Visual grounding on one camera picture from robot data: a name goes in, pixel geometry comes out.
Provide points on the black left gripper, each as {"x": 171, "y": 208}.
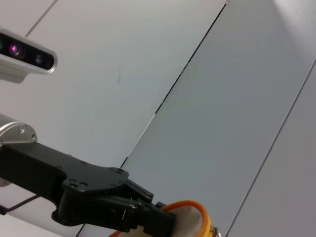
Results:
{"x": 49, "y": 168}

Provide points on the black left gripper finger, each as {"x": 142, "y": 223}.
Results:
{"x": 140, "y": 192}
{"x": 155, "y": 219}

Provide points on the beige orange-trimmed zipper food bag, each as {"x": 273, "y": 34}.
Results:
{"x": 187, "y": 219}

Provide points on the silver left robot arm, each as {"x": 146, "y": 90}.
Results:
{"x": 14, "y": 130}

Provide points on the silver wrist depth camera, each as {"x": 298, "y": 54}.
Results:
{"x": 29, "y": 53}

